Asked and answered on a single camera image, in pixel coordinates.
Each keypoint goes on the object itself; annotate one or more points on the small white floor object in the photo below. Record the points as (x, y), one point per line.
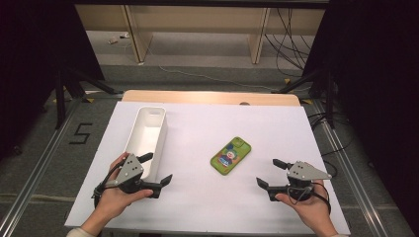
(124, 35)
(112, 40)

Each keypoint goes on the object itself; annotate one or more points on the aluminium floor rail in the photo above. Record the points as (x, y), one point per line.
(355, 174)
(36, 171)

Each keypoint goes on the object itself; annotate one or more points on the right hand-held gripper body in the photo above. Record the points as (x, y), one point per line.
(304, 171)

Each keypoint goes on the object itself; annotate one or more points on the white plastic storage box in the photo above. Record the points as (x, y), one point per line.
(148, 135)

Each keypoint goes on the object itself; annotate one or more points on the black tripod stand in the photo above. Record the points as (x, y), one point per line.
(329, 98)
(60, 98)

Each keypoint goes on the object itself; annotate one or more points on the green cartoon phone case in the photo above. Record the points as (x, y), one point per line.
(230, 156)

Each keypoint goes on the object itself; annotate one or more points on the black curtain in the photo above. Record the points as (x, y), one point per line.
(378, 82)
(33, 49)

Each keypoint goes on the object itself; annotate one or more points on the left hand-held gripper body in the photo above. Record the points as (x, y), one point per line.
(129, 169)

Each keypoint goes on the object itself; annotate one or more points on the white table mat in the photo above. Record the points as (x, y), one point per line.
(204, 197)

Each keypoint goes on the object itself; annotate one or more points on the person's right hand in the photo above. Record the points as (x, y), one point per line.
(313, 210)

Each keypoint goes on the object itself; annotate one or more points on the person's left hand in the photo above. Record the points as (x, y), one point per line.
(113, 200)

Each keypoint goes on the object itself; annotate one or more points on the beige wooden desk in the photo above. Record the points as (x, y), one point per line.
(197, 19)

